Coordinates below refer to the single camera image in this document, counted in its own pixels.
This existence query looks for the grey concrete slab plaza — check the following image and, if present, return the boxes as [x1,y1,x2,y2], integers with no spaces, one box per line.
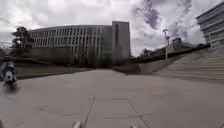
[0,68,224,128]

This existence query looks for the tall grey building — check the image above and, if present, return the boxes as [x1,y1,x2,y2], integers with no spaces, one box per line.
[26,20,132,68]

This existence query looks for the pale lamp pole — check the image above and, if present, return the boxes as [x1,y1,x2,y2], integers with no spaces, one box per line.
[162,28,171,62]

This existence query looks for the low dark building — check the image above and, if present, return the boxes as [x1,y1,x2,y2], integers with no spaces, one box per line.
[169,37,198,53]

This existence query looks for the wide concrete steps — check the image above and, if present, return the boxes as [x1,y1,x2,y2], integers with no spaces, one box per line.
[154,46,224,84]

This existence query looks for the tree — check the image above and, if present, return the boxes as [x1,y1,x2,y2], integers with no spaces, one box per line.
[11,26,34,58]

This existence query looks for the person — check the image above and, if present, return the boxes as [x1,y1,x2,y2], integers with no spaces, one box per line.
[1,60,18,88]

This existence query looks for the grey building with horizontal bands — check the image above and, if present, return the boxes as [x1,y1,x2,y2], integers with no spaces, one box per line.
[195,1,224,49]

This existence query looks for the low concrete wall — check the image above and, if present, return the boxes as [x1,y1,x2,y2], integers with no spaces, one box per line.
[113,54,181,75]

